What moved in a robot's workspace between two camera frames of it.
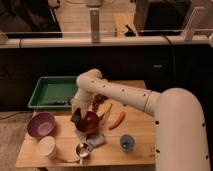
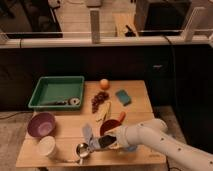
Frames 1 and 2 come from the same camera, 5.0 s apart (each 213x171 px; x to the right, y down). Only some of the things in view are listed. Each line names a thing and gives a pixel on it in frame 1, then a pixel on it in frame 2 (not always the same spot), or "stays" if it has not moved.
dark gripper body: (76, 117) to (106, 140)
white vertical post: (95, 25) stays
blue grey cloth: (94, 140) stays
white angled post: (188, 33) stays
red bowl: (88, 123) to (108, 124)
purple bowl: (41, 125) stays
